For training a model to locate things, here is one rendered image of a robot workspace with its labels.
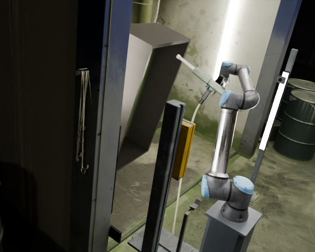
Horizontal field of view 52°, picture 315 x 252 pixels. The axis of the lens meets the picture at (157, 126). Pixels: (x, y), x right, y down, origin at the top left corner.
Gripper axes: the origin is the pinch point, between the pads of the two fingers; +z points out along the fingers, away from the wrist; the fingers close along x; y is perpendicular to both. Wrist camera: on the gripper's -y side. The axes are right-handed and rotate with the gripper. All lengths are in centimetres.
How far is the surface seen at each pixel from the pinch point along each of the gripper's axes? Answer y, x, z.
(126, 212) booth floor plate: 140, -9, 19
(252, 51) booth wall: 3, 17, -182
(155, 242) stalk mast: 28, -44, 120
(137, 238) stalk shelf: 48, -36, 109
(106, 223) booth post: 78, -15, 93
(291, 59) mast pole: -33, -28, -92
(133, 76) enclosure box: 17, 45, 34
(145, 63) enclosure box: 3, 41, 34
